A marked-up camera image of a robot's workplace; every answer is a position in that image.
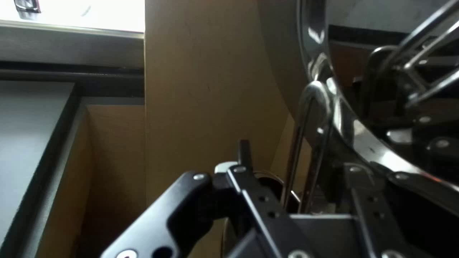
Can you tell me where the silver pot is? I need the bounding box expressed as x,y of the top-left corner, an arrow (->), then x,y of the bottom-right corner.
256,0 -> 457,213

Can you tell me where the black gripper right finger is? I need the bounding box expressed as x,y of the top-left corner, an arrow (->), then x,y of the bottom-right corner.
343,161 -> 430,258

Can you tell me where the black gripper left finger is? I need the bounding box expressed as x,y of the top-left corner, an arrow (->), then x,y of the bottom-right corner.
100,140 -> 311,258

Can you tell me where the grey kitchen countertop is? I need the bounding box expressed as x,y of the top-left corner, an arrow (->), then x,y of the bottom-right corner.
0,80 -> 77,258

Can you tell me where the open wooden drawer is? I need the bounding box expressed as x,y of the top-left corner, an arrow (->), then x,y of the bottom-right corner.
34,0 -> 301,258

